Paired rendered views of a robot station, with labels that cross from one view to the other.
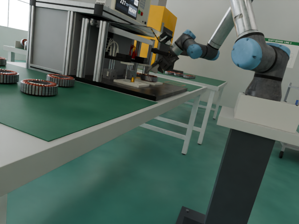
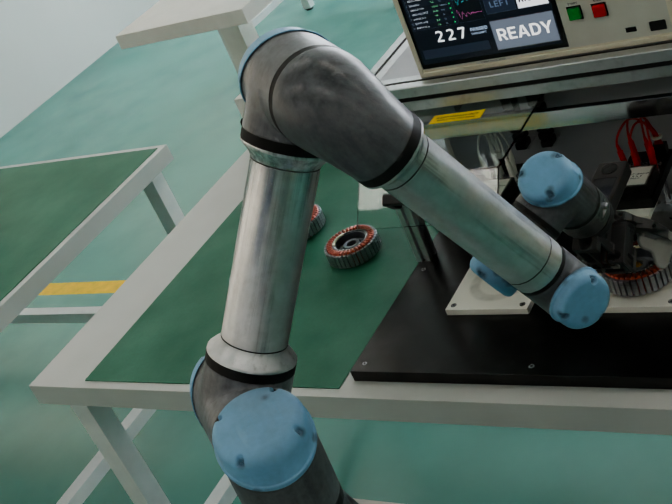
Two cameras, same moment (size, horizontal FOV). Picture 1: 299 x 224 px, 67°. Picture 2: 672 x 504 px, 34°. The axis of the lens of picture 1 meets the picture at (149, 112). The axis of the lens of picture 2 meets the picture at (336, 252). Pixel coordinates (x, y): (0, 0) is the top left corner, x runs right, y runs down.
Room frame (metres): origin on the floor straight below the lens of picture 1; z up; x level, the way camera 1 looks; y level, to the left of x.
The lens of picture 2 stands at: (1.57, -1.42, 1.79)
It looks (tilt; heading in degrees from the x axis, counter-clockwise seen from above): 28 degrees down; 110
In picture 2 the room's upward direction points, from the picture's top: 24 degrees counter-clockwise
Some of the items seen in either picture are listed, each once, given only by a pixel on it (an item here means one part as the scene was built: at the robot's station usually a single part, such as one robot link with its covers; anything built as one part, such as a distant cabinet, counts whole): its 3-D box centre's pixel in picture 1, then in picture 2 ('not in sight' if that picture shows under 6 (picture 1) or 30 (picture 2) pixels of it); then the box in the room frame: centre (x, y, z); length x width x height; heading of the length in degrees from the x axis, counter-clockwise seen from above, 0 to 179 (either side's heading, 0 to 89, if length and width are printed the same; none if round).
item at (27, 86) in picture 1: (39, 87); not in sight; (0.73, 0.37, 0.77); 0.11 x 0.11 x 0.04
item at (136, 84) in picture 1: (131, 82); (501, 284); (1.25, 0.12, 0.78); 0.15 x 0.15 x 0.01; 71
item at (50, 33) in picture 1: (49, 42); not in sight; (1.19, 0.57, 0.91); 0.28 x 0.03 x 0.32; 71
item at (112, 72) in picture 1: (110, 74); not in sight; (1.30, 0.26, 0.80); 0.07 x 0.05 x 0.06; 161
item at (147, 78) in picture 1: (149, 78); (637, 267); (1.48, 0.04, 0.80); 0.11 x 0.11 x 0.04
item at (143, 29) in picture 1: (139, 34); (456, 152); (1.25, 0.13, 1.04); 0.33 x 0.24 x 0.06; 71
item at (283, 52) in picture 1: (271, 60); (273, 456); (1.05, -0.49, 1.02); 0.13 x 0.12 x 0.14; 120
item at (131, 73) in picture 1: (129, 74); (659, 216); (1.52, 0.18, 0.80); 0.07 x 0.05 x 0.06; 161
